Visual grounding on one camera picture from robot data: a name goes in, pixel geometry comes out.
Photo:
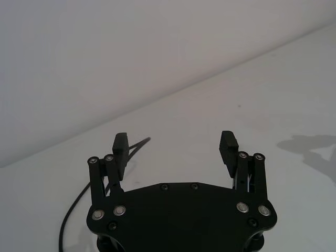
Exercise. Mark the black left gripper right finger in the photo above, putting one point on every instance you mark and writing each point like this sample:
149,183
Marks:
249,172

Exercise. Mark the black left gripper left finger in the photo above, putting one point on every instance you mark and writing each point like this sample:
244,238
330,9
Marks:
97,181

